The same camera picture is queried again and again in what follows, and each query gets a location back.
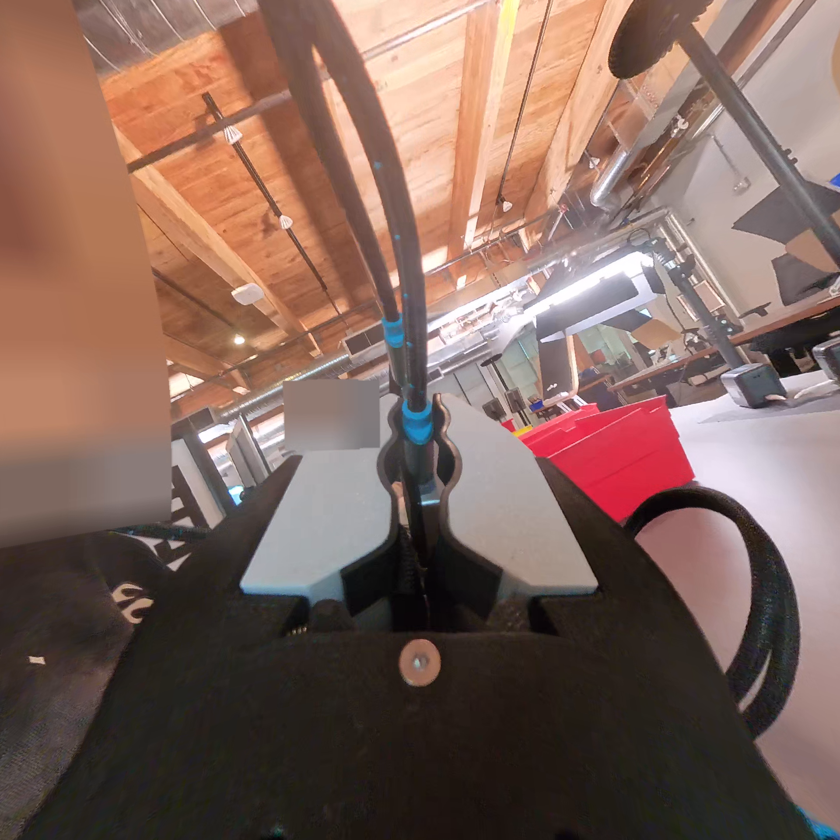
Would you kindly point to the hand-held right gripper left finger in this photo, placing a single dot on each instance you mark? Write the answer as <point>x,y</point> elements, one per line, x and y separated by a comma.
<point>328,518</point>

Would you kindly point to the ceiling air vent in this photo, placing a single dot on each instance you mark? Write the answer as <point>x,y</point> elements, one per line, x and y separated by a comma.
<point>364,342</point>

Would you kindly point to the small wood-rimmed black board on stand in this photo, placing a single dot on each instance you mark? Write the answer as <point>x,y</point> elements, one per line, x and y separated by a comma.
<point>556,367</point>

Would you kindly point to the person's dark printed shirt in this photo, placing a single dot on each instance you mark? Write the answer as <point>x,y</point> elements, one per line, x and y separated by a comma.
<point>59,656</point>

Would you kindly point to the led light panel on stand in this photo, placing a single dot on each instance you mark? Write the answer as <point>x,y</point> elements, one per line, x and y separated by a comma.
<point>590,295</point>

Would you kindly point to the red plastic bin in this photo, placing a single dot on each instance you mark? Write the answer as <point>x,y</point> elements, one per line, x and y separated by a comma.
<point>617,459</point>
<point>590,412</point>

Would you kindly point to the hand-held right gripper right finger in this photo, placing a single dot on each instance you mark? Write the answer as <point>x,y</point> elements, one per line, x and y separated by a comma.
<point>518,512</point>

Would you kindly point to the framed black-white marker sign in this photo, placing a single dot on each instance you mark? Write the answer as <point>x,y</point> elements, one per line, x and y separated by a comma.
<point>190,492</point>

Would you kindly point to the silver ventilation duct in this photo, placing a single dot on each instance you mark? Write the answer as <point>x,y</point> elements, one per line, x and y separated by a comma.
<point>613,174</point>

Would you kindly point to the wooden office desk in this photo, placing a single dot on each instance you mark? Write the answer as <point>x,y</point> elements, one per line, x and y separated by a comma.
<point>754,334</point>

